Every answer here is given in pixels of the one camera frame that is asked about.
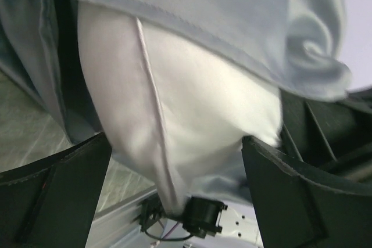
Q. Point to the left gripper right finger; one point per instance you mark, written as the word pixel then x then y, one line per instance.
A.
pixel 298 205

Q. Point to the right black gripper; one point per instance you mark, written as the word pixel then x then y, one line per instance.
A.
pixel 332 136

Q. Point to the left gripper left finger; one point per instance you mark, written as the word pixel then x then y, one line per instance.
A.
pixel 52 202

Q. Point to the grey pillowcase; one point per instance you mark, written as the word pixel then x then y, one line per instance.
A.
pixel 291 44

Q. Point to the white pillow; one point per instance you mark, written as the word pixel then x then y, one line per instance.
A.
pixel 173 111

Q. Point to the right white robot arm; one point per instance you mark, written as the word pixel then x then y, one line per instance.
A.
pixel 241 224

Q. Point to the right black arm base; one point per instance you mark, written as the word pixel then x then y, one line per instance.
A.
pixel 200 217

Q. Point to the aluminium mounting rail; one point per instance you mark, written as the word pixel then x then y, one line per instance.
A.
pixel 118 221

